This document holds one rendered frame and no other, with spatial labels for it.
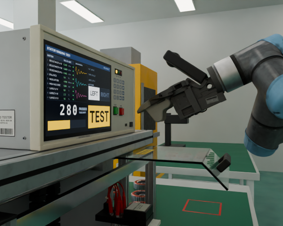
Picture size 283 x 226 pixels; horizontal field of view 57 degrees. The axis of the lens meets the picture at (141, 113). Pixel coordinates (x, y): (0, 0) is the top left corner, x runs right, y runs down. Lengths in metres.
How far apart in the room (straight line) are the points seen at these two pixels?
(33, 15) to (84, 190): 4.39
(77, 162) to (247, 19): 5.73
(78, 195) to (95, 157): 0.09
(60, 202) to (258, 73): 0.43
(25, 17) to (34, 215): 4.57
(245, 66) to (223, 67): 0.04
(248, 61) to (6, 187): 0.50
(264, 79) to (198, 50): 5.40
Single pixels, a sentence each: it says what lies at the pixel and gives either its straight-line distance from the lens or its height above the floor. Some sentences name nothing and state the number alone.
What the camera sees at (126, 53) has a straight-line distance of 4.60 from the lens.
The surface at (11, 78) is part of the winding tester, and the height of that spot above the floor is 1.23.
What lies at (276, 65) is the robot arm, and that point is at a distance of 0.57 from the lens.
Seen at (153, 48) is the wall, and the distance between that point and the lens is 6.17.
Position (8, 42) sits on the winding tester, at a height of 1.30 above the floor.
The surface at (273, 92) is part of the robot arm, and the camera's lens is 0.53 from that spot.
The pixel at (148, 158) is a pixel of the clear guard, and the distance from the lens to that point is 0.65.
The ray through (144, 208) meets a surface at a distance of 0.74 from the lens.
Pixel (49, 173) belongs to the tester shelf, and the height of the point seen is 1.08.
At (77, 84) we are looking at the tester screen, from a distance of 0.54.
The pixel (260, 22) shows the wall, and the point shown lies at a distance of 6.05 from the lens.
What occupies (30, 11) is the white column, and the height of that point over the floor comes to 2.80.
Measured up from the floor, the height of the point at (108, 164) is 1.04.
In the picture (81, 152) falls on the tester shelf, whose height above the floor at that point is 1.10.
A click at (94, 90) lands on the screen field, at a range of 0.60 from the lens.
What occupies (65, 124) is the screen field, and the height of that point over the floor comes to 1.15.
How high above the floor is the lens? 1.18
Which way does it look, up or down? level
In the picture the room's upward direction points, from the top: straight up
